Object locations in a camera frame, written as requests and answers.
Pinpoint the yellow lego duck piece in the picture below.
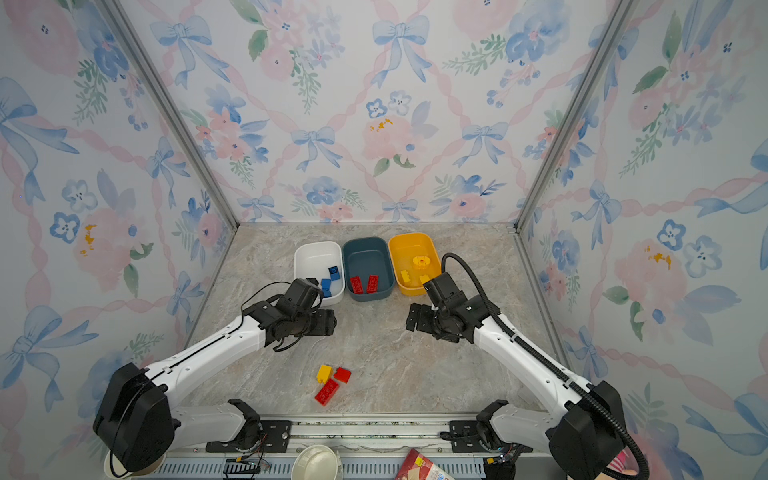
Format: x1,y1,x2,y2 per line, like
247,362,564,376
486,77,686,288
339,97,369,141
412,255,431,270

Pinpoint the small red lego brick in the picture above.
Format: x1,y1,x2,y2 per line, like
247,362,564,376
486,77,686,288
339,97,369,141
333,367,351,384

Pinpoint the long red lego brick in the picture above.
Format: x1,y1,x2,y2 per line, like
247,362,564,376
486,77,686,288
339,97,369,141
315,379,340,406

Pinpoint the white plastic container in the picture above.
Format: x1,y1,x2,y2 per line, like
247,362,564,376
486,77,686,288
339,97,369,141
294,241,346,306

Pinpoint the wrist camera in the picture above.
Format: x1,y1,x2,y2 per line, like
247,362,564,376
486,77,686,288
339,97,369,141
277,278,323,317
424,273,467,310

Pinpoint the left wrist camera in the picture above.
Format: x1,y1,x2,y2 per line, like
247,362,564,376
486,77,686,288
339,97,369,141
277,278,323,317

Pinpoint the aluminium corner post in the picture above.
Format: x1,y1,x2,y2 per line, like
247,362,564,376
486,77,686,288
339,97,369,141
95,1,240,230
514,0,635,235

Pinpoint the brown paper cup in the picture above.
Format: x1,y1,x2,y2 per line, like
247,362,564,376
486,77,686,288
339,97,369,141
104,452,167,479

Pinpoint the dark teal plastic container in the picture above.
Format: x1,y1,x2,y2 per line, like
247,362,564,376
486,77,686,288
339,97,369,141
342,237,395,302

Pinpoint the pink plush toy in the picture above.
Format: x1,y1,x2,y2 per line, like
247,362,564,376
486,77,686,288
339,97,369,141
607,450,637,476

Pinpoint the black corrugated cable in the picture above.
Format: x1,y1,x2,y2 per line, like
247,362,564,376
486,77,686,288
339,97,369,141
440,252,651,480

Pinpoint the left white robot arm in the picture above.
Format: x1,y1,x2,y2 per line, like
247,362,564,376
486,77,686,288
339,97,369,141
93,301,337,479

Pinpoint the yellow plastic container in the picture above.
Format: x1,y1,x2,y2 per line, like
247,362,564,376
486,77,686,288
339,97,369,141
388,232,441,296

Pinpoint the aluminium corner post left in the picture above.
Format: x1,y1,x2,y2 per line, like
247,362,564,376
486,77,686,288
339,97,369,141
95,1,240,230

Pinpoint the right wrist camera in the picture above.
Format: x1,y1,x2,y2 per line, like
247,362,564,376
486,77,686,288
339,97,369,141
424,273,467,310

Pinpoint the aluminium front rail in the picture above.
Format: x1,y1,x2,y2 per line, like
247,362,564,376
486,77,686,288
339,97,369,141
128,413,607,463

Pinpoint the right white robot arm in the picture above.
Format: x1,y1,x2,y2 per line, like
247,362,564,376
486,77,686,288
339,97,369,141
406,297,627,479

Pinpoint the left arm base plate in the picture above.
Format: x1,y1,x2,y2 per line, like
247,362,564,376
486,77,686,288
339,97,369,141
205,420,293,454

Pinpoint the aluminium corner post right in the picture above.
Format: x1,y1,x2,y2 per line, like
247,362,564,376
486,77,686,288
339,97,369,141
514,0,635,235

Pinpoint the red snack packet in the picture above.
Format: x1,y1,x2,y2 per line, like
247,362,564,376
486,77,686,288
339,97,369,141
395,448,453,480

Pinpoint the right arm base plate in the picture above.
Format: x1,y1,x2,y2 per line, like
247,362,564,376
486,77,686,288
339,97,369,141
439,420,533,456

